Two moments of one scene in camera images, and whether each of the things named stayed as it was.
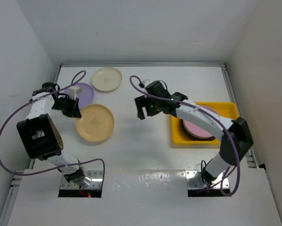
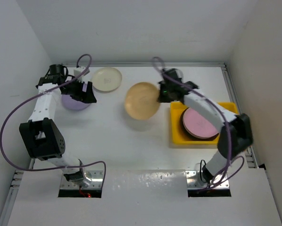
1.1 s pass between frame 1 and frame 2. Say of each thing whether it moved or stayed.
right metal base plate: stayed
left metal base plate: stayed
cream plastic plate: stayed
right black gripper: moved
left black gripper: moved
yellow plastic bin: stayed
